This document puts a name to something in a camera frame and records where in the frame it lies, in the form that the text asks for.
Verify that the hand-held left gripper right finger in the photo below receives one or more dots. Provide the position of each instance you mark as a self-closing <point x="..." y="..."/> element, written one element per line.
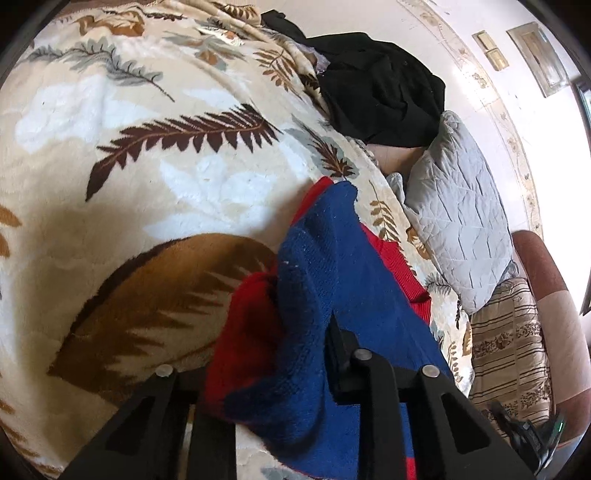
<point x="341" y="360"/>

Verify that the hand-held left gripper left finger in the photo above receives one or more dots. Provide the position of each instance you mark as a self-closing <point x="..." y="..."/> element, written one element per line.
<point x="210" y="443"/>

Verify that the red and blue sweater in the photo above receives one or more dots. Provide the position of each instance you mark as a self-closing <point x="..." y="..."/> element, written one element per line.
<point x="323" y="286"/>

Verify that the brown sofa backrest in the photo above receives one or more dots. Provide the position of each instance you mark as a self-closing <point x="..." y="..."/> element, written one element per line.
<point x="549" y="267"/>

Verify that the grey quilted pillow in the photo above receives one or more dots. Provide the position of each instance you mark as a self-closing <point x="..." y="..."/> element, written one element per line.
<point x="461" y="217"/>

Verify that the pink pillow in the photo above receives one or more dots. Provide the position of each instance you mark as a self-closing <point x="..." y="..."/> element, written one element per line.
<point x="397" y="159"/>

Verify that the leaf print fleece blanket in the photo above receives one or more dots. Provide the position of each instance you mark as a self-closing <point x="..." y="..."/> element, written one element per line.
<point x="138" y="194"/>

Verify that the large black garment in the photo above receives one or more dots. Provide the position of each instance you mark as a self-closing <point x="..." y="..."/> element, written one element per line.
<point x="378" y="87"/>

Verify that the purple cloth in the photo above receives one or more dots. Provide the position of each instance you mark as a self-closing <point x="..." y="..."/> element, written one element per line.
<point x="318" y="62"/>

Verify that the small black cloth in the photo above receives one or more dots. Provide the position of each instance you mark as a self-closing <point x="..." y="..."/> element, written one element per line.
<point x="281" y="23"/>

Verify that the beige wall switch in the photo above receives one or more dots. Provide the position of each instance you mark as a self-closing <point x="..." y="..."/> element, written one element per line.
<point x="497" y="59"/>
<point x="483" y="40"/>

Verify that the framed wall painting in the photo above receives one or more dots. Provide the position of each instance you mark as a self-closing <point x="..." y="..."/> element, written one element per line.
<point x="584" y="99"/>

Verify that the metal wall panel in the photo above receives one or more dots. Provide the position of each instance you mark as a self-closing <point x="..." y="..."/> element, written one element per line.
<point x="538" y="57"/>

